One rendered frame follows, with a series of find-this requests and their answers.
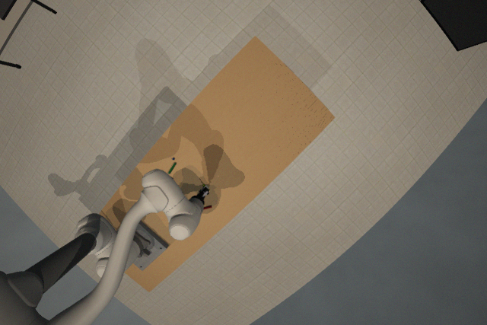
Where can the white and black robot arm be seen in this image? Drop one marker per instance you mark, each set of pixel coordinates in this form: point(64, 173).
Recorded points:
point(21, 292)

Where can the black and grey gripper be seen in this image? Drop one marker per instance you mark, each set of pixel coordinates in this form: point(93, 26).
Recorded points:
point(205, 191)

